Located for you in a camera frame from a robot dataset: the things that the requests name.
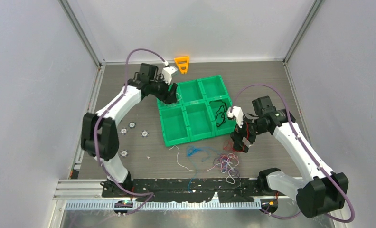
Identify black cable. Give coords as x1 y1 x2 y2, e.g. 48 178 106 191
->
210 100 228 128

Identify perforated metal rail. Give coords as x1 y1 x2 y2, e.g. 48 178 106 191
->
65 199 261 210

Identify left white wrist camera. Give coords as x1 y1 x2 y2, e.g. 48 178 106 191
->
162 61 179 85

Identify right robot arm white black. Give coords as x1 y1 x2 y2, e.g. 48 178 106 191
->
226 96 348 218

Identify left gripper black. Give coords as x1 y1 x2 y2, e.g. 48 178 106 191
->
149 74 177 105

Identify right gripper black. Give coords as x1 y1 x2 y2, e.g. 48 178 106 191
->
230 113 268 152

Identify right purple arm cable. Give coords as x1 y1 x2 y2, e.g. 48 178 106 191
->
230 84 355 223

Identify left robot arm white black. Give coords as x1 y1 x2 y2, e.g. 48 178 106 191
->
81 63 179 197

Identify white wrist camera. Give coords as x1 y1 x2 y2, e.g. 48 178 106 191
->
162 61 179 85
226 106 244 127

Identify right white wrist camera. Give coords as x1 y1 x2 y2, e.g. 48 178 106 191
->
226 106 244 127

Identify coloured cable bundle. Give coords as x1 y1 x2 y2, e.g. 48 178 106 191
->
169 140 241 192

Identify green plastic bin tray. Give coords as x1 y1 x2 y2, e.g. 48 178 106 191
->
157 75 236 147

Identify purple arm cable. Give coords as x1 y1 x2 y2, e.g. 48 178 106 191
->
230 84 355 223
93 48 170 216

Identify orange triangular plastic piece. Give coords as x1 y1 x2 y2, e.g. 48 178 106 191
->
174 56 190 74

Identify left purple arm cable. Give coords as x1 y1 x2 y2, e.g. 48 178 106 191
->
93 48 170 216

